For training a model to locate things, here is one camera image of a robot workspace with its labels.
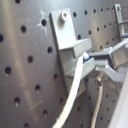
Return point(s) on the black perforated pegboard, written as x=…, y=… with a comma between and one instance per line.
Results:
x=32, y=89

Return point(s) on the grey metal cable clip right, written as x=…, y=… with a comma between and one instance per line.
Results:
x=69, y=48

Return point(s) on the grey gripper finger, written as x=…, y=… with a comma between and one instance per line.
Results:
x=108, y=72
x=116, y=55

